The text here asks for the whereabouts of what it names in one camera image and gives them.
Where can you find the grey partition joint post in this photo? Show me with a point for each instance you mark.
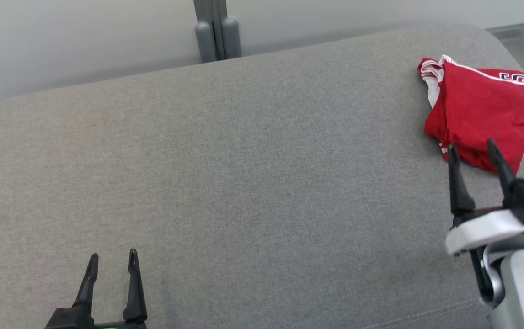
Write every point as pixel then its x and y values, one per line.
pixel 217 29

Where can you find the red shorts with white stripe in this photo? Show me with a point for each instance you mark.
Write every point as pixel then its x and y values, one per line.
pixel 481 109

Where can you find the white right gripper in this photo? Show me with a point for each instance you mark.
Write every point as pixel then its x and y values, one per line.
pixel 486 228

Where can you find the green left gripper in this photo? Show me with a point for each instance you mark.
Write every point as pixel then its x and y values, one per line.
pixel 70 322

